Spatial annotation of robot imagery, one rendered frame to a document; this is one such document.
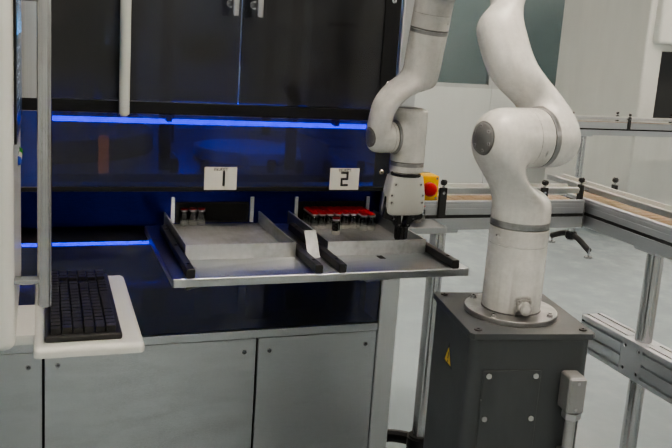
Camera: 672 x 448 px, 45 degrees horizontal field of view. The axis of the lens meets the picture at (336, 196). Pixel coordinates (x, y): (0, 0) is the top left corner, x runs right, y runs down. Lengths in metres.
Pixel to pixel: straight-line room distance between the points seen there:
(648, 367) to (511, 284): 1.03
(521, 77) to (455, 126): 5.91
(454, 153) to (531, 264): 5.98
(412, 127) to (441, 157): 5.61
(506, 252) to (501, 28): 0.45
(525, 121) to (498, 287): 0.34
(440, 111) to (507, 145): 5.94
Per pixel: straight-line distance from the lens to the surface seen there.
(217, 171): 2.12
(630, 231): 2.63
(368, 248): 2.01
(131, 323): 1.72
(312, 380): 2.38
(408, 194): 2.02
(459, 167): 7.68
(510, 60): 1.70
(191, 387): 2.29
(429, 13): 1.92
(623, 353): 2.73
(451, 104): 7.55
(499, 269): 1.68
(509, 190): 1.64
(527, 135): 1.60
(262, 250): 1.92
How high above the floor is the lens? 1.40
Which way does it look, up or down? 11 degrees down
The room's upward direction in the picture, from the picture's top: 4 degrees clockwise
